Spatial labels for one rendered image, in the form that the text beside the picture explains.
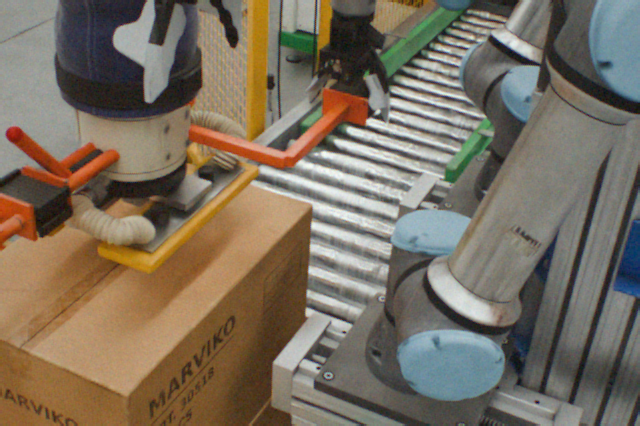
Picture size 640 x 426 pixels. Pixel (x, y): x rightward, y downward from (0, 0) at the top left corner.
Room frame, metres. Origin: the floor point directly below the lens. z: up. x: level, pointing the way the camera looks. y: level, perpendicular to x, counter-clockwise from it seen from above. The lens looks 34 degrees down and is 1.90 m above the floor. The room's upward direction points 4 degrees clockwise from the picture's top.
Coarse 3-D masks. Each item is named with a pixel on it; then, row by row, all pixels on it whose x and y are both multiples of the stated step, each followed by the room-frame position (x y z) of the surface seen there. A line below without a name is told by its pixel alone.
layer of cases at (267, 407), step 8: (8, 240) 1.82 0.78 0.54; (264, 408) 1.31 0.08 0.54; (272, 408) 1.34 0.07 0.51; (256, 416) 1.28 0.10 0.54; (264, 416) 1.31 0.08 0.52; (272, 416) 1.34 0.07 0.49; (280, 416) 1.37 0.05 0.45; (288, 416) 1.41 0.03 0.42; (256, 424) 1.28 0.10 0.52; (264, 424) 1.31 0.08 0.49; (272, 424) 1.34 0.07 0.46; (280, 424) 1.38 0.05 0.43; (288, 424) 1.41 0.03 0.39
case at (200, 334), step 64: (256, 192) 1.50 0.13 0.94; (0, 256) 1.23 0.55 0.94; (64, 256) 1.25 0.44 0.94; (192, 256) 1.27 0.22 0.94; (256, 256) 1.29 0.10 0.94; (0, 320) 1.07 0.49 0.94; (64, 320) 1.08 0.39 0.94; (128, 320) 1.09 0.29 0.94; (192, 320) 1.10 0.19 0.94; (256, 320) 1.27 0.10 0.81; (0, 384) 1.03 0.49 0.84; (64, 384) 0.97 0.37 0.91; (128, 384) 0.95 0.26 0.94; (192, 384) 1.08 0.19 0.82; (256, 384) 1.28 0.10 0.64
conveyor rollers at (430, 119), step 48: (432, 48) 3.27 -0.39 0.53; (432, 96) 2.81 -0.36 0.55; (288, 144) 2.41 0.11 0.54; (336, 144) 2.44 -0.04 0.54; (384, 144) 2.47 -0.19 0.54; (432, 144) 2.50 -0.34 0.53; (288, 192) 2.13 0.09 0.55; (336, 192) 2.15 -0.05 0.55; (384, 192) 2.18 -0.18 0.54; (336, 240) 1.94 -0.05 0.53; (384, 240) 1.98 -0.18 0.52; (336, 288) 1.73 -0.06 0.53
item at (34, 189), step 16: (16, 176) 1.09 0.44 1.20; (32, 176) 1.09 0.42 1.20; (48, 176) 1.08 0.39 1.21; (0, 192) 1.05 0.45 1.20; (16, 192) 1.05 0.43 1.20; (32, 192) 1.05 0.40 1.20; (48, 192) 1.06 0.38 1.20; (64, 192) 1.05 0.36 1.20; (16, 208) 1.01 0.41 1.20; (32, 208) 1.00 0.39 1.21; (48, 208) 1.02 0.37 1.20; (64, 208) 1.06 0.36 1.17; (0, 224) 1.02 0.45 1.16; (32, 224) 1.00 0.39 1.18; (48, 224) 1.02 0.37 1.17; (32, 240) 1.00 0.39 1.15
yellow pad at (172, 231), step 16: (208, 160) 1.38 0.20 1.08; (208, 176) 1.30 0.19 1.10; (224, 176) 1.33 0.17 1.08; (240, 176) 1.34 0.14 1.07; (256, 176) 1.37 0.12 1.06; (208, 192) 1.28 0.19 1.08; (224, 192) 1.29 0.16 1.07; (144, 208) 1.22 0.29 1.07; (160, 208) 1.18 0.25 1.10; (176, 208) 1.22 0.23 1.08; (192, 208) 1.22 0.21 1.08; (208, 208) 1.23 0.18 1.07; (160, 224) 1.17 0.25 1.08; (176, 224) 1.18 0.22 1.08; (192, 224) 1.19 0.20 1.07; (160, 240) 1.13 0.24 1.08; (176, 240) 1.14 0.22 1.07; (112, 256) 1.10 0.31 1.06; (128, 256) 1.09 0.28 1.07; (144, 256) 1.09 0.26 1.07; (160, 256) 1.10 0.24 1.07; (144, 272) 1.08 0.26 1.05
